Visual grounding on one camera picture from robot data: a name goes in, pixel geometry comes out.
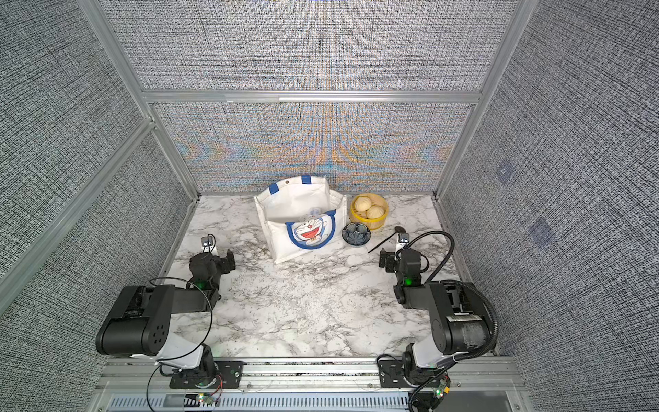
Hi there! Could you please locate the white Doraemon canvas bag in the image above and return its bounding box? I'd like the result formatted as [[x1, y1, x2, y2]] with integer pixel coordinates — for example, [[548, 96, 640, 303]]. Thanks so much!
[[254, 175, 348, 264]]

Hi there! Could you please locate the beige bun left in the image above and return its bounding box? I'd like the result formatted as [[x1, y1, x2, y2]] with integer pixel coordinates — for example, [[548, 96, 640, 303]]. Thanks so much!
[[354, 196, 372, 213]]

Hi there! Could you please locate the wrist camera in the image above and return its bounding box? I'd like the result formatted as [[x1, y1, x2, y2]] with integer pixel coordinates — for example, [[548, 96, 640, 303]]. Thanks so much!
[[396, 233, 410, 252], [201, 233, 216, 253]]

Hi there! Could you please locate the blue patterned ceramic bowl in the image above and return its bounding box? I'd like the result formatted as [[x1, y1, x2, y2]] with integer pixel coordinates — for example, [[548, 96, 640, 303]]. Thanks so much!
[[342, 222, 372, 247]]

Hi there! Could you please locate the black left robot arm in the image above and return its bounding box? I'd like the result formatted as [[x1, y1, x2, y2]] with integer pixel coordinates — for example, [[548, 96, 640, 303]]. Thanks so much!
[[95, 250, 236, 388]]

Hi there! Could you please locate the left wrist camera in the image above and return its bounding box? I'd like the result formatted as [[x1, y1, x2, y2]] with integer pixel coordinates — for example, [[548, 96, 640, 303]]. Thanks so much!
[[201, 233, 216, 253]]

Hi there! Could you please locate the black spoon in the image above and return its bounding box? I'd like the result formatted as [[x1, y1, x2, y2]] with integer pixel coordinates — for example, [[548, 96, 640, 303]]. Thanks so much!
[[369, 226, 406, 253]]

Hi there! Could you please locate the beige bun right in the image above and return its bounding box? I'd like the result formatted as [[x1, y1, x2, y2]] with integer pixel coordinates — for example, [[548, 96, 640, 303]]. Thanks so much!
[[366, 204, 385, 220]]

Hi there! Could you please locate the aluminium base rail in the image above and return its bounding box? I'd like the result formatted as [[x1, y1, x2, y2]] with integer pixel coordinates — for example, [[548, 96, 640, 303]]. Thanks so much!
[[87, 356, 534, 411]]

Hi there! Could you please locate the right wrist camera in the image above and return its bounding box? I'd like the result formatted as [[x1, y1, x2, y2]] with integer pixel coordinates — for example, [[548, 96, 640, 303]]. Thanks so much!
[[396, 233, 410, 252]]

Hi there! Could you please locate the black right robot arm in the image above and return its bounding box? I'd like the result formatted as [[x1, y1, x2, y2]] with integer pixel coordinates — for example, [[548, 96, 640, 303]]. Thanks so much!
[[376, 249, 499, 388]]

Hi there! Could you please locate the yellow bowl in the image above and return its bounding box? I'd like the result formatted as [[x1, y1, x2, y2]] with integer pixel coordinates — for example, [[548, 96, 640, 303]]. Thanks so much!
[[348, 193, 389, 231]]

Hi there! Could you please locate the beige bun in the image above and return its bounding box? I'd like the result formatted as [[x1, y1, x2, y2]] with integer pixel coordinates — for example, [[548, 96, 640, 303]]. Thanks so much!
[[366, 204, 385, 220], [354, 196, 372, 213]]

